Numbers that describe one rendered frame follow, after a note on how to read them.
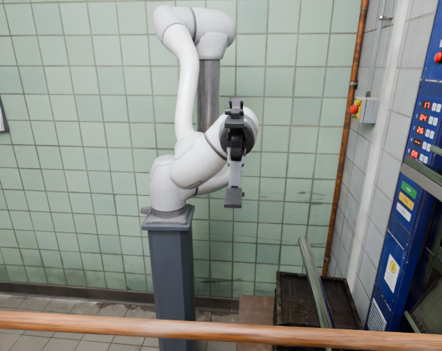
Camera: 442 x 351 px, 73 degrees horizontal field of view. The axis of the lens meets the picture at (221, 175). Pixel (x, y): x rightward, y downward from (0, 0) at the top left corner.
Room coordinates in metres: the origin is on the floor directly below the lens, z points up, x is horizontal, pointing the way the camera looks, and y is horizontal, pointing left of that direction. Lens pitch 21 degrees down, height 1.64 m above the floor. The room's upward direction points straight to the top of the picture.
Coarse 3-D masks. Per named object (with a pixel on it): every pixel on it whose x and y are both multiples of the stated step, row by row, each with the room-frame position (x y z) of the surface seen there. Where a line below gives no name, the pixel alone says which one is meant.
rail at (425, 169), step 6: (408, 156) 0.69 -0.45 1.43; (408, 162) 0.68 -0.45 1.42; (414, 162) 0.65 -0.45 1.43; (420, 162) 0.64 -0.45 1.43; (414, 168) 0.65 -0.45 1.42; (420, 168) 0.62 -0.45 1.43; (426, 168) 0.61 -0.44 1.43; (432, 168) 0.60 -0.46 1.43; (426, 174) 0.60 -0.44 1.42; (432, 174) 0.58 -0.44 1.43; (438, 174) 0.56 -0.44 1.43; (438, 180) 0.56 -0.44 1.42
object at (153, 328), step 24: (0, 312) 0.43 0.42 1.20; (24, 312) 0.44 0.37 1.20; (144, 336) 0.40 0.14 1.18; (168, 336) 0.39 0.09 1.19; (192, 336) 0.39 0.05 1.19; (216, 336) 0.39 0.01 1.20; (240, 336) 0.38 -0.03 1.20; (264, 336) 0.38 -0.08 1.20; (288, 336) 0.38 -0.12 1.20; (312, 336) 0.38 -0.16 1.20; (336, 336) 0.38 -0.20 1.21; (360, 336) 0.38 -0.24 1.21; (384, 336) 0.38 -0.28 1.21; (408, 336) 0.38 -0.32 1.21; (432, 336) 0.38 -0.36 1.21
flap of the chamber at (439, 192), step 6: (402, 168) 0.69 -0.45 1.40; (408, 168) 0.67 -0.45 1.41; (408, 174) 0.66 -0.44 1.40; (414, 174) 0.64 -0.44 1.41; (420, 174) 0.62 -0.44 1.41; (414, 180) 0.63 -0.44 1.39; (420, 180) 0.61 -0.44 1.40; (426, 180) 0.59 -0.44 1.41; (432, 180) 0.58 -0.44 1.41; (420, 186) 0.60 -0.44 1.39; (426, 186) 0.58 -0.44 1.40; (432, 186) 0.56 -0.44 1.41; (438, 186) 0.55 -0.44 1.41; (432, 192) 0.56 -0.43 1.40; (438, 192) 0.54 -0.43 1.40; (438, 198) 0.53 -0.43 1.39
